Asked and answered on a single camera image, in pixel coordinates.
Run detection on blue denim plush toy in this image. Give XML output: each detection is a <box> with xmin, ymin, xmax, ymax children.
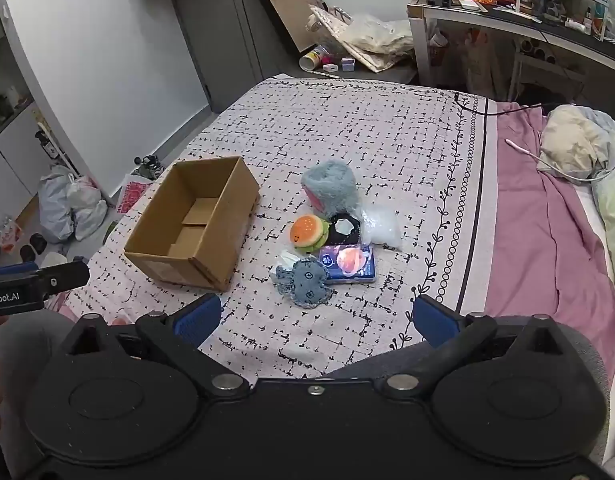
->
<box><xmin>273</xmin><ymin>257</ymin><xmax>331</xmax><ymax>309</ymax></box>

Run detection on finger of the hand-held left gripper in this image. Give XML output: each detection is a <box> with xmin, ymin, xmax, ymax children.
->
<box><xmin>0</xmin><ymin>261</ymin><xmax>39</xmax><ymax>278</ymax></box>
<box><xmin>34</xmin><ymin>259</ymin><xmax>91</xmax><ymax>293</ymax></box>

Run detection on white cable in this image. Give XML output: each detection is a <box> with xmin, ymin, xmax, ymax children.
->
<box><xmin>505</xmin><ymin>138</ymin><xmax>608</xmax><ymax>183</ymax></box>

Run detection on paper cup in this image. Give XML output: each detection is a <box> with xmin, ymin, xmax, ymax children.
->
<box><xmin>298</xmin><ymin>45</ymin><xmax>333</xmax><ymax>72</ymax></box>

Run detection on white plastic bags pile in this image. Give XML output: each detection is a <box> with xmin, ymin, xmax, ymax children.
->
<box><xmin>310</xmin><ymin>6</ymin><xmax>415</xmax><ymax>73</ymax></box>

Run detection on white cabinet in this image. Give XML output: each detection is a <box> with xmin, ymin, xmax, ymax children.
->
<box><xmin>0</xmin><ymin>35</ymin><xmax>53</xmax><ymax>221</ymax></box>

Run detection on hamburger plush toy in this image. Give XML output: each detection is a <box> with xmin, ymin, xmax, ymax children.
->
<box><xmin>290</xmin><ymin>214</ymin><xmax>331</xmax><ymax>253</ymax></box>

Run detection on beige crumpled pillow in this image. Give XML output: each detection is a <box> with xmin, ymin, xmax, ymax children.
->
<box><xmin>537</xmin><ymin>105</ymin><xmax>615</xmax><ymax>181</ymax></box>

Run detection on brown cardboard box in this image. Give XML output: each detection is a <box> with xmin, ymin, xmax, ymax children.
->
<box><xmin>123</xmin><ymin>156</ymin><xmax>260</xmax><ymax>293</ymax></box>

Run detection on orange snack packet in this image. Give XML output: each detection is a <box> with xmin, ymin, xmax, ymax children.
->
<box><xmin>0</xmin><ymin>217</ymin><xmax>23</xmax><ymax>253</ymax></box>

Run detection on person's grey pant leg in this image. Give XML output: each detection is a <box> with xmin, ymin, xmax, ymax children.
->
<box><xmin>332</xmin><ymin>330</ymin><xmax>611</xmax><ymax>466</ymax></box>
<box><xmin>0</xmin><ymin>307</ymin><xmax>83</xmax><ymax>386</ymax></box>

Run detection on clear plastic bag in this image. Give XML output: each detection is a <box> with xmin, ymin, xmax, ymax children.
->
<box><xmin>360</xmin><ymin>205</ymin><xmax>403</xmax><ymax>251</ymax></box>

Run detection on black shoes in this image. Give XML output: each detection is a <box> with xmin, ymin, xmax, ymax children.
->
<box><xmin>20</xmin><ymin>232</ymin><xmax>48</xmax><ymax>261</ymax></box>

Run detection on fluffy blue pink plush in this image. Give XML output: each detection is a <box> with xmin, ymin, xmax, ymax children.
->
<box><xmin>300</xmin><ymin>159</ymin><xmax>358</xmax><ymax>218</ymax></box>

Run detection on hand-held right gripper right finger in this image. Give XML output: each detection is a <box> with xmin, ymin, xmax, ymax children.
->
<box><xmin>385</xmin><ymin>295</ymin><xmax>581</xmax><ymax>400</ymax></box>

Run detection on cluttered desk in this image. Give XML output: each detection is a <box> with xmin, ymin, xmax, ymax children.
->
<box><xmin>407</xmin><ymin>0</ymin><xmax>615</xmax><ymax>106</ymax></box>

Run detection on black framed brown board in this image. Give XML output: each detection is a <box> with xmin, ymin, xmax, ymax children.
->
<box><xmin>241</xmin><ymin>0</ymin><xmax>328</xmax><ymax>56</ymax></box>

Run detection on white black patterned blanket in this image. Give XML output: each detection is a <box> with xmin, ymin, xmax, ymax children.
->
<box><xmin>62</xmin><ymin>77</ymin><xmax>498</xmax><ymax>381</ymax></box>

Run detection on purple tissue packet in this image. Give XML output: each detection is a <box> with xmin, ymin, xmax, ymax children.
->
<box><xmin>317</xmin><ymin>243</ymin><xmax>377</xmax><ymax>285</ymax></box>

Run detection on red patterned packet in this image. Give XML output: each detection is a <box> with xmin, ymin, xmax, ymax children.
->
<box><xmin>114</xmin><ymin>174</ymin><xmax>153</xmax><ymax>216</ymax></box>

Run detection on grey white plastic bags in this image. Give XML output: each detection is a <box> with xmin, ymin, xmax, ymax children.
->
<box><xmin>37</xmin><ymin>165</ymin><xmax>109</xmax><ymax>245</ymax></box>

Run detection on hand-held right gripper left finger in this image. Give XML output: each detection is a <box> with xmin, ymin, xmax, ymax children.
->
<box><xmin>62</xmin><ymin>294</ymin><xmax>250</xmax><ymax>401</ymax></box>

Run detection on black lace pouch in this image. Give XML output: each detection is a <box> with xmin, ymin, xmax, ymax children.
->
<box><xmin>327</xmin><ymin>212</ymin><xmax>363</xmax><ymax>247</ymax></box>

